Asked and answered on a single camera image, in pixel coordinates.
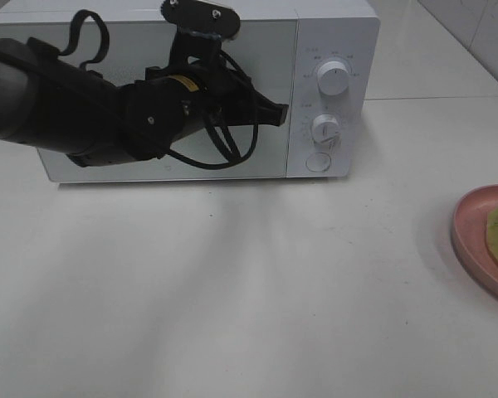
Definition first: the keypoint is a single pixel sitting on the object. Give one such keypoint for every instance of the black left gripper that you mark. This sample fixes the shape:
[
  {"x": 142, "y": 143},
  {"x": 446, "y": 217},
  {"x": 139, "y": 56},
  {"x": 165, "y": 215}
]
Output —
[{"x": 223, "y": 91}]

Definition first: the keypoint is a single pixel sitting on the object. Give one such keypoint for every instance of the white dial knob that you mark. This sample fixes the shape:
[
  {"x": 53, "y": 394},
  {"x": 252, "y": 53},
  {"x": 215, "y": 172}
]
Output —
[
  {"x": 333, "y": 77},
  {"x": 325, "y": 129}
]

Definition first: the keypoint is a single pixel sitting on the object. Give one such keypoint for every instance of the round door release button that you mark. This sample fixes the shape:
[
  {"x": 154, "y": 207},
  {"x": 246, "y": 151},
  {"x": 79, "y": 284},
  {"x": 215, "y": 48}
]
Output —
[{"x": 318, "y": 162}]

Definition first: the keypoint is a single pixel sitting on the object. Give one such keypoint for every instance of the pink plate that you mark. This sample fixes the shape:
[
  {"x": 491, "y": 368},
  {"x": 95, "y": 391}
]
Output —
[{"x": 468, "y": 234}]

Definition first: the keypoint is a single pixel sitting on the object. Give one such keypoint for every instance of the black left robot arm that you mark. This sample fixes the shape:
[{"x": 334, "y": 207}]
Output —
[{"x": 46, "y": 103}]

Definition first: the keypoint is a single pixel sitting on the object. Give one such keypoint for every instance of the white microwave oven body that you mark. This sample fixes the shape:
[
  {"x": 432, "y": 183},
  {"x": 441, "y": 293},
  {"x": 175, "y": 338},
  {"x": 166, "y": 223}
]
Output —
[{"x": 325, "y": 30}]

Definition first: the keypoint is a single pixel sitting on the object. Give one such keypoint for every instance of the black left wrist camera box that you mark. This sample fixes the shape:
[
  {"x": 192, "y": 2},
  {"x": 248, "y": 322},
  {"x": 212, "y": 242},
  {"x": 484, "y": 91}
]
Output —
[{"x": 202, "y": 18}]

